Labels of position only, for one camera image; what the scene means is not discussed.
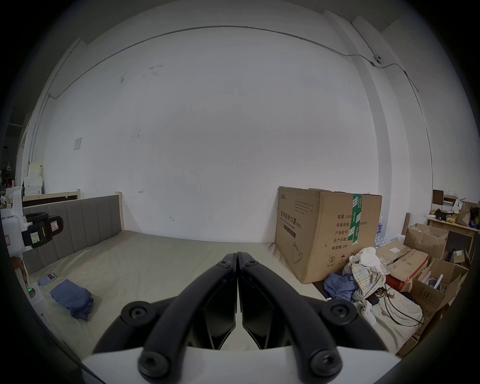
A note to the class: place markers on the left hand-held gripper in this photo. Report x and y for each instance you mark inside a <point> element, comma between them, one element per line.
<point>11,225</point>

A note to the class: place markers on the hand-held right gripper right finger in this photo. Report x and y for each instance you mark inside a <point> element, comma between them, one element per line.
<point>281,300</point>

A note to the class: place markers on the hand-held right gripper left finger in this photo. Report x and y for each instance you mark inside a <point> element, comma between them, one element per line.
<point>195,300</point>

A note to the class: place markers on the person's left hand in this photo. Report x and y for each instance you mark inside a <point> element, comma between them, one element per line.
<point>19,272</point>

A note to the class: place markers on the grey padded headboard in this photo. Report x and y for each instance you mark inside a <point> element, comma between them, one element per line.
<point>82,225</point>

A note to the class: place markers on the stack of white boxes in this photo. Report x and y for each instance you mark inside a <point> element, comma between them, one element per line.
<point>33,180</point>

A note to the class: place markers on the phone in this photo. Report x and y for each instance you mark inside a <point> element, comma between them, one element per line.
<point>48,279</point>

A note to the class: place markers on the bed with beige sheet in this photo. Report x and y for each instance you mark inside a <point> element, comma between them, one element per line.
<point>150,262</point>

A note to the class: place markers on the crumpled blue cloth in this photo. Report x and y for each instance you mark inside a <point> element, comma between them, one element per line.
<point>339,287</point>

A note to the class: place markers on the large brown carton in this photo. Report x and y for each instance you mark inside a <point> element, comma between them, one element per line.
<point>322,236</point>

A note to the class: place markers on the dark blue garment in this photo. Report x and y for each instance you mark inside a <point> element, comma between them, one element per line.
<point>73,298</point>

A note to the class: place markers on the white hand controller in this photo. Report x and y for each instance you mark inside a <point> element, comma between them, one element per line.
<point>366,313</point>

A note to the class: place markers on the plaid cloth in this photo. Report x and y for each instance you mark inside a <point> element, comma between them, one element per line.
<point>367,279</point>

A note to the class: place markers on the white cloth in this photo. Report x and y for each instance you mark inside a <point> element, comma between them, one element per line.
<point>368,257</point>

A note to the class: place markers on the red box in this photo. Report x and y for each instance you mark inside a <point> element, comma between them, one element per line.
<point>399,283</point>

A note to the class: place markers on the pack of water bottles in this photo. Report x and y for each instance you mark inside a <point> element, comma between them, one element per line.
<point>386,234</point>

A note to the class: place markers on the flat brown carton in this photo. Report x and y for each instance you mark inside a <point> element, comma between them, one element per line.
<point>403,258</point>

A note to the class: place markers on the open brown carton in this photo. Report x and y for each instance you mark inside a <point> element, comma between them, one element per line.
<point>437,285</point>

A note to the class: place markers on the small brown carton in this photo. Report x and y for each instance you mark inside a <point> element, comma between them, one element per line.
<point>427,238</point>

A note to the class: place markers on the wooden table with clutter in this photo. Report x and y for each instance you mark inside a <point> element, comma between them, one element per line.
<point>453,219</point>

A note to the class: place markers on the wooden bed frame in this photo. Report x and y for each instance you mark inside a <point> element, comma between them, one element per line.
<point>52,195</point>

